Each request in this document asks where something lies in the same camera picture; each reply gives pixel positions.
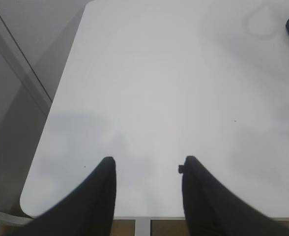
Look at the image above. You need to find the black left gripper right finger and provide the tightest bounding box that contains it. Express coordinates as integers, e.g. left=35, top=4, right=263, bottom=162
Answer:
left=178, top=156, right=289, bottom=236

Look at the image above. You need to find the white table leg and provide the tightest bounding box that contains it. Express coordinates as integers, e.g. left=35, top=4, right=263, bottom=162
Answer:
left=135, top=218, right=151, bottom=236

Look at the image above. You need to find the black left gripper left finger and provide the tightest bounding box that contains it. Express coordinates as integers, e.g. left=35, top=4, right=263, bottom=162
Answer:
left=11, top=157, right=116, bottom=236

